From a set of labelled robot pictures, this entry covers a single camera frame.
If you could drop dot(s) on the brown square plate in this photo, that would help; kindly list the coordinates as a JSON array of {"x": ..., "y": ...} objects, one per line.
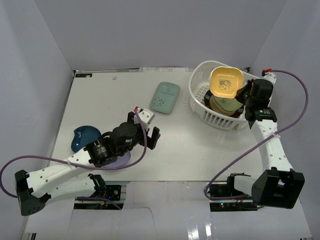
[{"x": 233, "y": 114}]

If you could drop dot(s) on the dark blue leaf dish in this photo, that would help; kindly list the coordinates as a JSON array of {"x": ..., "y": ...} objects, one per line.
[{"x": 84, "y": 135}]

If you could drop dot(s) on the round black rimmed plate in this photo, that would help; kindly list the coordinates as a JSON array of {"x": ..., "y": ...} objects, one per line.
[{"x": 206, "y": 101}]

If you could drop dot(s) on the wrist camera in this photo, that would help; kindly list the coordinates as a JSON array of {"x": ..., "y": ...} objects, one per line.
[
  {"x": 269, "y": 75},
  {"x": 145, "y": 115}
]

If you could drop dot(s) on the green square panda plate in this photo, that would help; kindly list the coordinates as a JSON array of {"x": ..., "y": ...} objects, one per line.
[{"x": 226, "y": 104}]

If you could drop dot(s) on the purple square panda plate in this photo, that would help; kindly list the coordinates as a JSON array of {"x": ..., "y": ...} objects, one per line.
[{"x": 121, "y": 161}]

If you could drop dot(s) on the white plastic basket bin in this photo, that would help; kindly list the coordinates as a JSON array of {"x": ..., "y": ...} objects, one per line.
[{"x": 199, "y": 84}]

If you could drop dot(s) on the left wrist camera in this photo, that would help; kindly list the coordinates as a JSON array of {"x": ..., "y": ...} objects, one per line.
[{"x": 145, "y": 115}]

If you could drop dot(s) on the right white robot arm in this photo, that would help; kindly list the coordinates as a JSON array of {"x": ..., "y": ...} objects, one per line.
[{"x": 279, "y": 185}]

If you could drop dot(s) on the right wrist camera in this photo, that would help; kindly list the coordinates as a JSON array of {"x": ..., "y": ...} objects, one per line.
[{"x": 269, "y": 75}]

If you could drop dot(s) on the yellow square panda plate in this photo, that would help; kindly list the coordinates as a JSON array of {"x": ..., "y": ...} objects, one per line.
[{"x": 226, "y": 81}]

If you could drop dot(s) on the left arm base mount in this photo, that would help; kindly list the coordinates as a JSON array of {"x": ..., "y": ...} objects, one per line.
[{"x": 107, "y": 194}]

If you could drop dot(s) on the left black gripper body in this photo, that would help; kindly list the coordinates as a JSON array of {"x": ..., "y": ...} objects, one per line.
[{"x": 144, "y": 131}]

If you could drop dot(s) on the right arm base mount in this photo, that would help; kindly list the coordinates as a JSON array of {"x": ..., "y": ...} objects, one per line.
[{"x": 233, "y": 194}]

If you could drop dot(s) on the papers at table back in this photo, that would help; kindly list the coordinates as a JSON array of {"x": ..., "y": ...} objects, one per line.
[{"x": 165, "y": 69}]

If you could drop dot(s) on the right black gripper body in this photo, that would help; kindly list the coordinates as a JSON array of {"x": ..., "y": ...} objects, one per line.
[{"x": 247, "y": 100}]

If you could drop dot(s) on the black label sticker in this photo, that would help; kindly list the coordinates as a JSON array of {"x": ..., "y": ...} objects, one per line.
[{"x": 83, "y": 75}]

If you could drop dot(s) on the teal rectangular plate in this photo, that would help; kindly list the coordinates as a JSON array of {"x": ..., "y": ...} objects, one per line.
[{"x": 165, "y": 97}]

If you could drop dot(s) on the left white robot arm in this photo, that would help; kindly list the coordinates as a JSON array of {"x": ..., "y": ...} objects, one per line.
[{"x": 72, "y": 177}]

